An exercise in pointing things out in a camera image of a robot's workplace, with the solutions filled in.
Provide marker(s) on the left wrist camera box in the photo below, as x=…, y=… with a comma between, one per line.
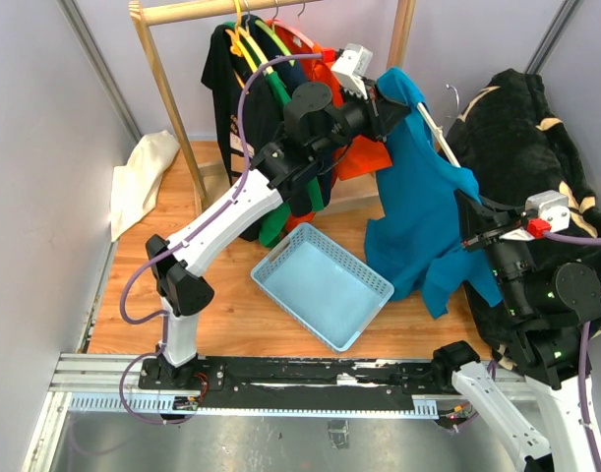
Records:
x=350, y=66

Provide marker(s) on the yellow hanger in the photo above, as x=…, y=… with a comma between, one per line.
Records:
x=240, y=39

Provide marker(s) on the light blue plastic basket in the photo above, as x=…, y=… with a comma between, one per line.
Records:
x=322, y=286

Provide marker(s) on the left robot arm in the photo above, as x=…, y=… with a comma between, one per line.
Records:
x=311, y=130

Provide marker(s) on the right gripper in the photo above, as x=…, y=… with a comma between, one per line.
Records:
x=475, y=218

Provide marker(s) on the aluminium rail frame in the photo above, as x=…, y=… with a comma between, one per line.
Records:
x=95, y=417

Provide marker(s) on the cream white cloth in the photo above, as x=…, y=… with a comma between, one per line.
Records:
x=135, y=184

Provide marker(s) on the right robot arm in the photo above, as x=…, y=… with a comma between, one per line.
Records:
x=543, y=329

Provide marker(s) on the black printed t shirt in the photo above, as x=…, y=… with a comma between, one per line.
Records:
x=218, y=77

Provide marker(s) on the lime green hanger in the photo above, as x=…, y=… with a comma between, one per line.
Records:
x=281, y=47

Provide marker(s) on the teal blue t shirt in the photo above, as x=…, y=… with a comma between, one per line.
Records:
x=416, y=245

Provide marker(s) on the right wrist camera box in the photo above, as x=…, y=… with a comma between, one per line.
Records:
x=544, y=212

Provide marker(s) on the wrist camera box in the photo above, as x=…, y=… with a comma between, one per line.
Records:
x=350, y=66
x=544, y=212

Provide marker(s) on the white plastic hanger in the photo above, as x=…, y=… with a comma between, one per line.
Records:
x=437, y=131

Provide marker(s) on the navy blue t shirt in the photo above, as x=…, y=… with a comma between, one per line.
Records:
x=268, y=94

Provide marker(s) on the green t shirt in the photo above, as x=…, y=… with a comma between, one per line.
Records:
x=268, y=230

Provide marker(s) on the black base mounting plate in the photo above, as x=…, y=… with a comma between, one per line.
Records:
x=304, y=385

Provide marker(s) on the orange t shirt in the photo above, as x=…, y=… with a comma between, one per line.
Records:
x=364, y=156

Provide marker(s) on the black floral blanket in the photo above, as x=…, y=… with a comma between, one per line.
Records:
x=516, y=147

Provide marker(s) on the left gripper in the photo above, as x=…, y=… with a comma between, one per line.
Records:
x=384, y=114

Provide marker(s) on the wooden clothes rack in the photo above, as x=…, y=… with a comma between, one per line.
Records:
x=351, y=195

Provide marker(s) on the pink plastic hanger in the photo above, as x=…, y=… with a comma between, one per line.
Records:
x=300, y=37

